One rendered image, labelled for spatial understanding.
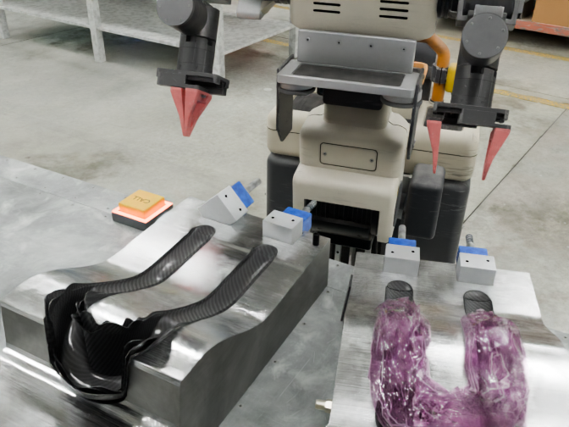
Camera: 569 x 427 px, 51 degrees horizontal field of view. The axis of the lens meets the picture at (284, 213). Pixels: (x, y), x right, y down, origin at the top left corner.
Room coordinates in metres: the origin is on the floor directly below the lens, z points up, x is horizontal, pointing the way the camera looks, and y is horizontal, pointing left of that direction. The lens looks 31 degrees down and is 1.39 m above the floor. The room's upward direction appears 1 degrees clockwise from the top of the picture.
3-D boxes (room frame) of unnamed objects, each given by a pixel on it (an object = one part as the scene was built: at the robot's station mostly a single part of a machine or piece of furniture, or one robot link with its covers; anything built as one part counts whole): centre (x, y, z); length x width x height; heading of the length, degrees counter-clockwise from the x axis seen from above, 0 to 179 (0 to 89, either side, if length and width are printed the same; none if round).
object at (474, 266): (0.77, -0.29, 0.86); 0.13 x 0.05 x 0.05; 170
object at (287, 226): (0.81, -0.02, 0.89); 0.13 x 0.05 x 0.05; 152
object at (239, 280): (0.61, 0.14, 0.92); 0.35 x 0.16 x 0.09; 153
